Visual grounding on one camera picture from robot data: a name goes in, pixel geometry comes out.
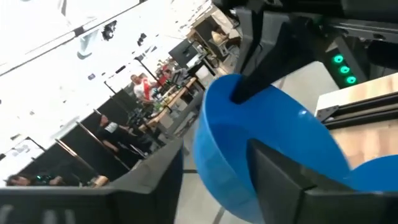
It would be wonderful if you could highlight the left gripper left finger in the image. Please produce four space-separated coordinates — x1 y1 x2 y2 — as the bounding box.
0 138 185 224

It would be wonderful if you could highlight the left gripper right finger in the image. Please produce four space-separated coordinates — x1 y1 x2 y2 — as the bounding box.
248 139 398 224

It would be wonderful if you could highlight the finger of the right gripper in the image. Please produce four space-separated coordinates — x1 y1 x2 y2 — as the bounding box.
231 20 315 105
235 8 261 76

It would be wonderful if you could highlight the blue plastic mini bowl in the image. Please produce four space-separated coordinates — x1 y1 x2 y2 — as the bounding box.
343 154 398 192
192 73 351 224

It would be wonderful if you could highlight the black monitor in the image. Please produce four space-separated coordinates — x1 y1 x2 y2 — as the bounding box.
167 39 200 68

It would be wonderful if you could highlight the person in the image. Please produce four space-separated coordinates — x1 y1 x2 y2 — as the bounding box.
5 173 35 187
96 114 147 156
129 73 156 105

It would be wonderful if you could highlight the wooden workbench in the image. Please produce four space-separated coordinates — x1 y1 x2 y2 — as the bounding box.
138 77 198 131

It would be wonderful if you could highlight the black aluminium table frame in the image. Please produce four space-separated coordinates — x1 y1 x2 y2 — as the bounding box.
315 91 398 130

